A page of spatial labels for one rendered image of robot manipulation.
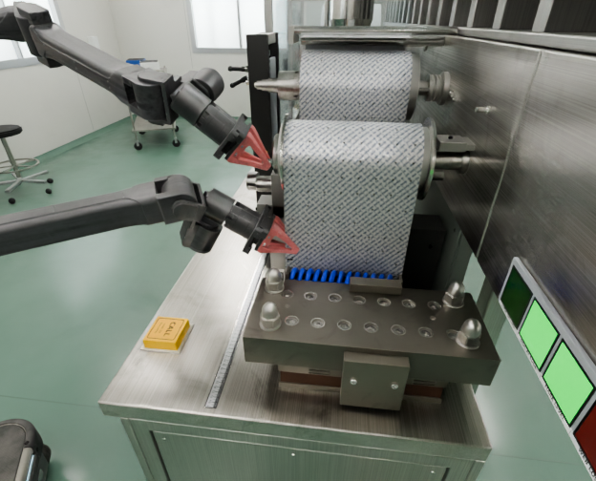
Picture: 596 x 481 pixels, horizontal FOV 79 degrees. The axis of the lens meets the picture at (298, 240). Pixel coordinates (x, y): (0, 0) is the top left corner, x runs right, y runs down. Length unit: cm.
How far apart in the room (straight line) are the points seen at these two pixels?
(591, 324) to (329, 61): 68
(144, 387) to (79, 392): 132
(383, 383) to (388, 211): 29
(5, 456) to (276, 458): 111
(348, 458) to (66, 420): 147
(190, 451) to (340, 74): 81
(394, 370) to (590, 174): 36
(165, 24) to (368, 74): 603
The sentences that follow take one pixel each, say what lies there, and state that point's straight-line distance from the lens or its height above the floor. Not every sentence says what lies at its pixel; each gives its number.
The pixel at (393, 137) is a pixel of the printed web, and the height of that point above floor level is 130.
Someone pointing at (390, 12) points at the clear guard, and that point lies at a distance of 164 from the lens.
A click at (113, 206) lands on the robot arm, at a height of 121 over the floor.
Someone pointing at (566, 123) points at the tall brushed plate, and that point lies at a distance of 47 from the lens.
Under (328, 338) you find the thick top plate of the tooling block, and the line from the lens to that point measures 60.
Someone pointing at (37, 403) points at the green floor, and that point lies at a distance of 212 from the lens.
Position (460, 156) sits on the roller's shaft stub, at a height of 126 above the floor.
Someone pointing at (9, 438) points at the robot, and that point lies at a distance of 173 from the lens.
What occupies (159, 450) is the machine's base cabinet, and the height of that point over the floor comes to 76.
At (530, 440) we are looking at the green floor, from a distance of 194.
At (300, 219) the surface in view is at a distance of 68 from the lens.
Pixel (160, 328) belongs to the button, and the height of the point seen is 92.
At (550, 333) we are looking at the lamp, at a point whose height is 120.
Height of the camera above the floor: 147
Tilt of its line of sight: 32 degrees down
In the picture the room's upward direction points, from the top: straight up
